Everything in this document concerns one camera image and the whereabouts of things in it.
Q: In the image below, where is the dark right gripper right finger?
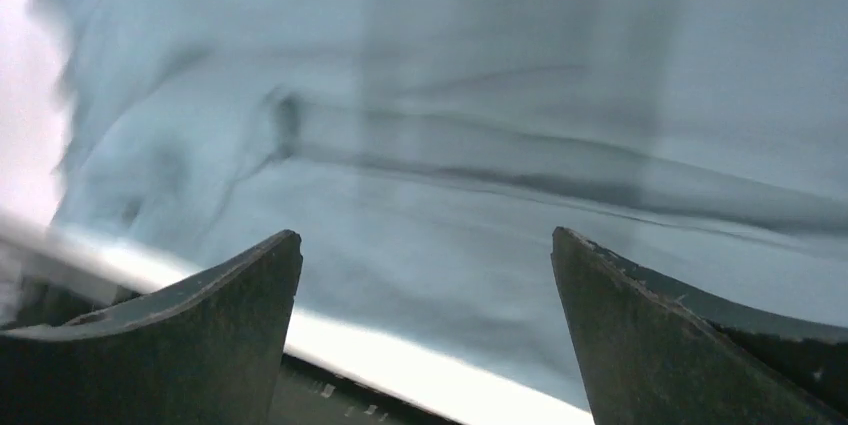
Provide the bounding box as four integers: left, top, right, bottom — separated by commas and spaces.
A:
551, 227, 847, 425

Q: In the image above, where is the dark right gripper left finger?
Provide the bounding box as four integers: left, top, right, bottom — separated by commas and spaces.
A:
1, 231, 302, 424

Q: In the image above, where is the grey-blue t shirt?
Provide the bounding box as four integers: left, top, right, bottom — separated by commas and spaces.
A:
37, 0, 847, 403

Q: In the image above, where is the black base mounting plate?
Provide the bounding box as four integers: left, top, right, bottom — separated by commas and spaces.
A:
1, 283, 456, 425

